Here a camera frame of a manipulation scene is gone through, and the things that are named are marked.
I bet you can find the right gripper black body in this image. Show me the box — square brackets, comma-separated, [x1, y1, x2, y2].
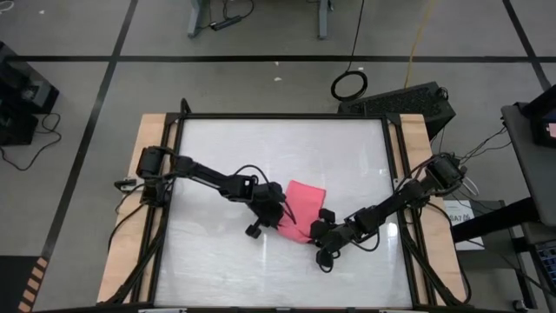
[310, 208, 352, 273]

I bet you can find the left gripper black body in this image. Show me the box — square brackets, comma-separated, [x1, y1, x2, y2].
[245, 182, 288, 239]

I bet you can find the pink towel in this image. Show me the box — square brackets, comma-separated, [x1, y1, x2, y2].
[277, 179, 328, 244]

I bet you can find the white paper label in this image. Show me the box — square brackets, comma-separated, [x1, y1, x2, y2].
[442, 199, 486, 252]

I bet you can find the light wooden side board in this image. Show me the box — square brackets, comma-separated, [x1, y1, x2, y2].
[96, 113, 179, 304]
[388, 113, 468, 305]

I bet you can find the black table clamp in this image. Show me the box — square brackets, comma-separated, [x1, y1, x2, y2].
[113, 177, 138, 194]

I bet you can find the black perforated computer tower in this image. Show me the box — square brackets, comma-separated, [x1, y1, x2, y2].
[337, 81, 457, 141]

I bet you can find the black desk base beam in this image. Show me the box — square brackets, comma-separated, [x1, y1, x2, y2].
[451, 196, 539, 243]

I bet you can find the black power strip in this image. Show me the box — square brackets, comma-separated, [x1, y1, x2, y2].
[210, 15, 243, 31]

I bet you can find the grey desk leg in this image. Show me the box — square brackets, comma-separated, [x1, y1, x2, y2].
[187, 0, 209, 39]
[318, 0, 334, 41]

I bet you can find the grey desk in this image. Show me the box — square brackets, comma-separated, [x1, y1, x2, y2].
[501, 103, 556, 227]

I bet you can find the blue keyboard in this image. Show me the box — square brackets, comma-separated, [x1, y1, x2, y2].
[534, 241, 556, 283]

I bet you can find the black monitor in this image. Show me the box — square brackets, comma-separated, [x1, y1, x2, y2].
[516, 84, 556, 149]

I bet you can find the black box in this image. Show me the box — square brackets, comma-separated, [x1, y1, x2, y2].
[0, 111, 39, 147]

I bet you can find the black mat with orange stripes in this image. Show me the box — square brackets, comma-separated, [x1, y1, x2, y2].
[0, 255, 50, 313]

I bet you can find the black equipment case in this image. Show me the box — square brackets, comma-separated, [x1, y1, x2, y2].
[0, 41, 61, 115]

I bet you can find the black table frame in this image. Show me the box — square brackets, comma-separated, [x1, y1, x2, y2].
[103, 97, 473, 313]

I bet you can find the black coiled cable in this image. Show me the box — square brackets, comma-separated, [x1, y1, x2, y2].
[330, 0, 369, 103]

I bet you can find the yellow cable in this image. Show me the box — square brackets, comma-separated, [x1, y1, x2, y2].
[404, 0, 435, 88]

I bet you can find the black floor cable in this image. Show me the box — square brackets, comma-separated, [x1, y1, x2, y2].
[0, 112, 63, 171]

